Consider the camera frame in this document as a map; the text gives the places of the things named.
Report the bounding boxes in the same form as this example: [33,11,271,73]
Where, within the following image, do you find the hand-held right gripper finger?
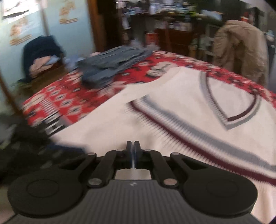
[58,141,134,188]
[134,141,213,188]

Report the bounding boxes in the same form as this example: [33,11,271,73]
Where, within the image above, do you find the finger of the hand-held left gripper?
[39,144,89,171]

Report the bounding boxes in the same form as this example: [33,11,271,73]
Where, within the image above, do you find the white knit vest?
[51,66,276,224]

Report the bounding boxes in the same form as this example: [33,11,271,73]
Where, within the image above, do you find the pale clothes pile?
[29,55,63,75]

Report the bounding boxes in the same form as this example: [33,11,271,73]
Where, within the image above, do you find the red patterned blanket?
[20,50,276,139]

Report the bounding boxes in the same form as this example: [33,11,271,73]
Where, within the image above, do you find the wooden stool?
[19,62,72,91]

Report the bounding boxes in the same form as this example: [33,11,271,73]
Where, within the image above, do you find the folded blue jeans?
[76,45,157,89]

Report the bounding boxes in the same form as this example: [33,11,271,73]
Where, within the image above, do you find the navy garment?
[23,35,65,84]

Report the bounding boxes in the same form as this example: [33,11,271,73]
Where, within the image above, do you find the red carton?
[145,32,160,47]

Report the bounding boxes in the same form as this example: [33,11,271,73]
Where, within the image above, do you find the gold paper-cut decal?
[9,18,33,46]
[59,2,79,25]

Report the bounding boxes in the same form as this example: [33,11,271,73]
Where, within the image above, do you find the wooden drawer cabinet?
[155,28,195,57]

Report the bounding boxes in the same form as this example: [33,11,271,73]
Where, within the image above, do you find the beige jacket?
[212,20,269,88]

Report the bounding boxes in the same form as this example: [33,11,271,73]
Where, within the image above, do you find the wooden door frame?
[87,0,104,52]

